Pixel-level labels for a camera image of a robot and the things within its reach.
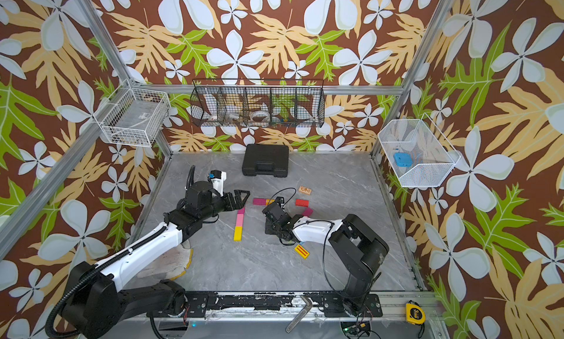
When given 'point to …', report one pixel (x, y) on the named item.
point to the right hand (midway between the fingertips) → (268, 224)
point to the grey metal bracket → (299, 317)
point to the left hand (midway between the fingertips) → (242, 191)
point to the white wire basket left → (134, 116)
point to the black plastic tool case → (266, 159)
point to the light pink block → (239, 220)
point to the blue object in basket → (403, 159)
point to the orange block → (269, 201)
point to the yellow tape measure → (415, 314)
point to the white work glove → (170, 263)
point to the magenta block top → (259, 201)
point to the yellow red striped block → (302, 251)
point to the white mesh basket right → (418, 153)
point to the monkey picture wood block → (302, 189)
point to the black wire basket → (258, 103)
